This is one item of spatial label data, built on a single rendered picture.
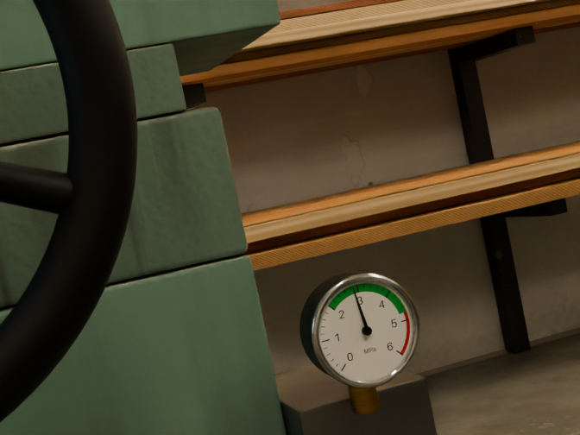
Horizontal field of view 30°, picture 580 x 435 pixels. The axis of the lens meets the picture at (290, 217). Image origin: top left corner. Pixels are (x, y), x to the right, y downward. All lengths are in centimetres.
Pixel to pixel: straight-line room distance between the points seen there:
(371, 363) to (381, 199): 231
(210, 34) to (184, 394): 21
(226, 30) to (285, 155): 268
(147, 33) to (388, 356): 23
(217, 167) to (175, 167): 3
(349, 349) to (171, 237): 12
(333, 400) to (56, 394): 16
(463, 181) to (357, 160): 51
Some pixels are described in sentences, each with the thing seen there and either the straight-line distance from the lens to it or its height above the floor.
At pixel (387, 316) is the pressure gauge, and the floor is 66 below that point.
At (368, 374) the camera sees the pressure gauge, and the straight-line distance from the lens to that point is 60.
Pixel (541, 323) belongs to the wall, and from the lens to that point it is 371.
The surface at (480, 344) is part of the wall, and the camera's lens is 360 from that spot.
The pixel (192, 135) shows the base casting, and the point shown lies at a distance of 64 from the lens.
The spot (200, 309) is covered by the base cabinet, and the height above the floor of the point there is 68.
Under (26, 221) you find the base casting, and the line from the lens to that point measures 62.
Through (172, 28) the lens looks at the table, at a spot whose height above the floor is 85.
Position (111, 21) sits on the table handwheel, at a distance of 45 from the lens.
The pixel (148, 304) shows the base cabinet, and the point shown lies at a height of 69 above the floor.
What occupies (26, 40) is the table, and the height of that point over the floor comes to 85.
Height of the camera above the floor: 76
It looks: 3 degrees down
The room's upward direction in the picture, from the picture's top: 11 degrees counter-clockwise
